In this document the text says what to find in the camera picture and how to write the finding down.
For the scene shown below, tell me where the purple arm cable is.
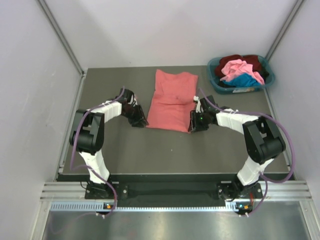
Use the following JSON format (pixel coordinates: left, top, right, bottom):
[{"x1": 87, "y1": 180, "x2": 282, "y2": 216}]
[
  {"x1": 48, "y1": 86, "x2": 126, "y2": 236},
  {"x1": 198, "y1": 86, "x2": 296, "y2": 218}
]

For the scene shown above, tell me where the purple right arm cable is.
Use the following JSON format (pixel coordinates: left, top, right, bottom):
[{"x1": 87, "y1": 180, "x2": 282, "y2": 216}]
[{"x1": 198, "y1": 86, "x2": 296, "y2": 218}]

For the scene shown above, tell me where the right aluminium corner post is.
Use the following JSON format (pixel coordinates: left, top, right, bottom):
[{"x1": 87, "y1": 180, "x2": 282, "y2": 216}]
[{"x1": 265, "y1": 0, "x2": 306, "y2": 62}]

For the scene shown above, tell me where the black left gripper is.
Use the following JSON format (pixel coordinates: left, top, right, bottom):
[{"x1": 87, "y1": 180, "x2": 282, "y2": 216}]
[{"x1": 122, "y1": 103, "x2": 149, "y2": 128}]

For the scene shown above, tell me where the light pink t shirt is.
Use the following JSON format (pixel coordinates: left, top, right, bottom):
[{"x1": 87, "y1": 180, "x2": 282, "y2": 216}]
[{"x1": 221, "y1": 59, "x2": 257, "y2": 79}]

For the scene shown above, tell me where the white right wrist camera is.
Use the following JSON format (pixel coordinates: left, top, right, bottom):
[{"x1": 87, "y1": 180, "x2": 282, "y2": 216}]
[{"x1": 193, "y1": 95, "x2": 203, "y2": 113}]

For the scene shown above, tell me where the coral red t shirt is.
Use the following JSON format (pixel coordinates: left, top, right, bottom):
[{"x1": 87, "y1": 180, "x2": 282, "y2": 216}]
[{"x1": 147, "y1": 69, "x2": 198, "y2": 133}]

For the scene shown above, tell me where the blue t shirt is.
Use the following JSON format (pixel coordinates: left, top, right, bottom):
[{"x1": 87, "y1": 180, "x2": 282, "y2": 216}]
[{"x1": 222, "y1": 73, "x2": 260, "y2": 88}]

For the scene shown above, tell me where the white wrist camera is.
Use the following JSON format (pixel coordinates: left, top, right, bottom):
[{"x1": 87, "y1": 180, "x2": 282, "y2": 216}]
[
  {"x1": 128, "y1": 94, "x2": 138, "y2": 107},
  {"x1": 193, "y1": 95, "x2": 203, "y2": 113}
]

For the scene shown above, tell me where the aluminium corner post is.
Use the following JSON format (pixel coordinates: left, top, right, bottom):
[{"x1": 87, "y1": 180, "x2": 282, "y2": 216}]
[
  {"x1": 36, "y1": 0, "x2": 85, "y2": 77},
  {"x1": 265, "y1": 0, "x2": 306, "y2": 62}
]

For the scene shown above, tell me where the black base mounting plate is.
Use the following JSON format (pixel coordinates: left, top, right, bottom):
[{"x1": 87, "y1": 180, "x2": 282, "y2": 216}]
[{"x1": 84, "y1": 173, "x2": 262, "y2": 208}]

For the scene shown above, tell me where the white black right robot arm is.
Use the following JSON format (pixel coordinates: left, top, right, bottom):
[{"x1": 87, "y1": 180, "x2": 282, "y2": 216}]
[{"x1": 188, "y1": 95, "x2": 286, "y2": 201}]

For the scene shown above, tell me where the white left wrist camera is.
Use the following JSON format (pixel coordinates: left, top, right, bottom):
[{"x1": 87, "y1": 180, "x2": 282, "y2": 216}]
[{"x1": 128, "y1": 94, "x2": 138, "y2": 107}]

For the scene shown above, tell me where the white slotted cable duct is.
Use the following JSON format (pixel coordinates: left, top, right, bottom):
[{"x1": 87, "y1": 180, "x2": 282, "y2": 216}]
[{"x1": 49, "y1": 201, "x2": 253, "y2": 213}]

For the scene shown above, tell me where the dark red t shirt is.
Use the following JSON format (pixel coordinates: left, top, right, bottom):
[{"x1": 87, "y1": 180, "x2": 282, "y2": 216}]
[{"x1": 214, "y1": 54, "x2": 263, "y2": 78}]

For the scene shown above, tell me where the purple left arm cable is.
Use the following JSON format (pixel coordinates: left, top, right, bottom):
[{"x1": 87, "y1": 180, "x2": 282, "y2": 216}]
[{"x1": 48, "y1": 86, "x2": 126, "y2": 236}]

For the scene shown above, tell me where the left aluminium corner post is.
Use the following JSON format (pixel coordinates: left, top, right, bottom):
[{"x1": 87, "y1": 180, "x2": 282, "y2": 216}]
[{"x1": 36, "y1": 0, "x2": 85, "y2": 77}]

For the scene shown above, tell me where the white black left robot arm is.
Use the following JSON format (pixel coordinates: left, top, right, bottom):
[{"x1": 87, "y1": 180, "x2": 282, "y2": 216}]
[{"x1": 69, "y1": 87, "x2": 149, "y2": 199}]

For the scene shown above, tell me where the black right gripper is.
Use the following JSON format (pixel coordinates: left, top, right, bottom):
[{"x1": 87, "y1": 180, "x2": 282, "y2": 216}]
[{"x1": 188, "y1": 110, "x2": 210, "y2": 132}]

